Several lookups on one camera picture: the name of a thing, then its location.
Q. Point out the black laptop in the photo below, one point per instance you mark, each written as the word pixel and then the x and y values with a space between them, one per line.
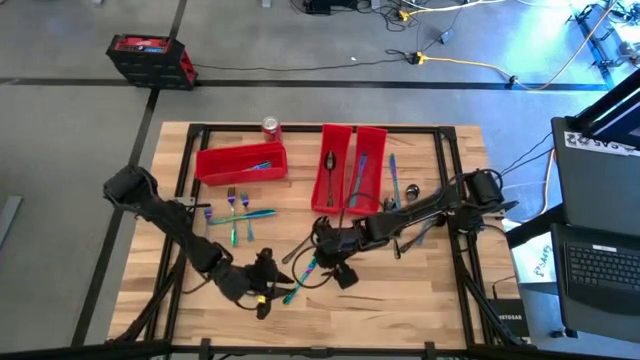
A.
pixel 600 270

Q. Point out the red and black toolbox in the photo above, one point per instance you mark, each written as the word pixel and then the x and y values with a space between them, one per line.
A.
pixel 150 65

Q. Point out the red soda can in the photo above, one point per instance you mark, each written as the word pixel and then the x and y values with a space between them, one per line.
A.
pixel 270 131

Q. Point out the red plastic bin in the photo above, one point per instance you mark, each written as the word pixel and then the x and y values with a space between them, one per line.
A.
pixel 320 200
pixel 220 175
pixel 372 195

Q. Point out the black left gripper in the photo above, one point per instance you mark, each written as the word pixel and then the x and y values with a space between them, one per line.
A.
pixel 245 280

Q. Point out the black metal stand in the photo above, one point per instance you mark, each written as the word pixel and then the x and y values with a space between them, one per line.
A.
pixel 597 52

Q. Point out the white printed sheet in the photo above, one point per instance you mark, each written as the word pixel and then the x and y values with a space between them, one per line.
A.
pixel 530 260

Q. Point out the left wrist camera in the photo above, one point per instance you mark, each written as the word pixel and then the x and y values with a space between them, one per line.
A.
pixel 262 310

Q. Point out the black network switch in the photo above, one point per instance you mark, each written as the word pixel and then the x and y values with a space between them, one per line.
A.
pixel 510 317

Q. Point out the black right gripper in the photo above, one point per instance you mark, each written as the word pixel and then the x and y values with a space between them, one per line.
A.
pixel 340 242

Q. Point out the grey case with sticker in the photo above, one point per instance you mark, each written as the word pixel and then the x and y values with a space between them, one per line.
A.
pixel 600 190

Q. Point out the small grey power adapter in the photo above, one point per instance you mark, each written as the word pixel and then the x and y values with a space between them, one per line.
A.
pixel 447 35

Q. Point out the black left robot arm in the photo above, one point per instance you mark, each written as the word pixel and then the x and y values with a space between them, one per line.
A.
pixel 180 230

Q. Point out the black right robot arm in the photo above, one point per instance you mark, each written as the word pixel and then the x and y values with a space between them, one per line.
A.
pixel 415 215

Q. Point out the black power strip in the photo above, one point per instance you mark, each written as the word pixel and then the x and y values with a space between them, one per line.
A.
pixel 317 7

